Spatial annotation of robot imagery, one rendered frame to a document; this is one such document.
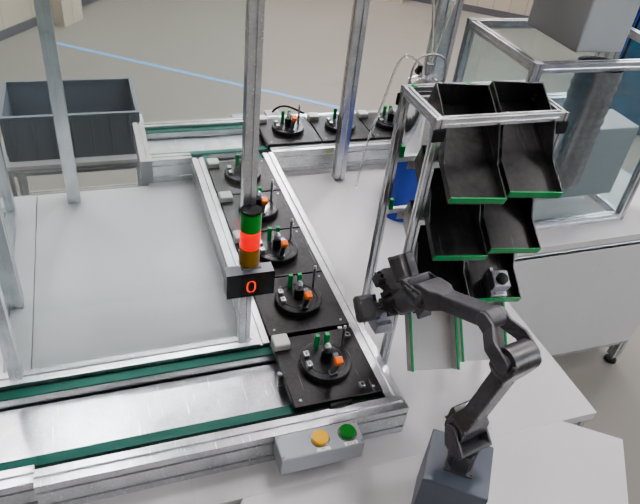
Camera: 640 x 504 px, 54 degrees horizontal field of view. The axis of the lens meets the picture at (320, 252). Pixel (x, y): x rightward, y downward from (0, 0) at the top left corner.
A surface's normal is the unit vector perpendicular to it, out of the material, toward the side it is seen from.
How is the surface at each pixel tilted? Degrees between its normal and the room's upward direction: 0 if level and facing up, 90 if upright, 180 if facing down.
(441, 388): 0
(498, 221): 25
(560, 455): 0
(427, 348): 45
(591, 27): 90
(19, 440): 0
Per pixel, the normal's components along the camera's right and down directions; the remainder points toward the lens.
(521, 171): 0.15, -0.46
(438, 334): 0.18, -0.12
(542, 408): 0.10, -0.79
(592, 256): 0.32, 0.60
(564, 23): -0.94, 0.11
